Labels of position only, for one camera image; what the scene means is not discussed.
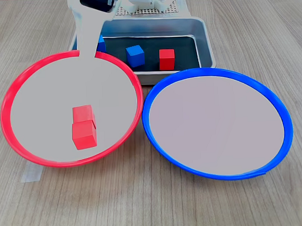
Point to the white plate blue rim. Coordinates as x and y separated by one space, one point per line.
216 127

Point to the white plate red rim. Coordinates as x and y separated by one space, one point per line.
52 84

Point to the pale perforated base plate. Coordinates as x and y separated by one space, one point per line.
146 11

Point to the steel tray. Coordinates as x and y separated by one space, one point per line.
203 40

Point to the red cube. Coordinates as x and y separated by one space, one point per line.
83 136
166 59
83 113

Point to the blue cube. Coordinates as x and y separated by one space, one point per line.
135 56
102 45

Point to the clear tape strip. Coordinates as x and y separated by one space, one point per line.
183 4
31 174

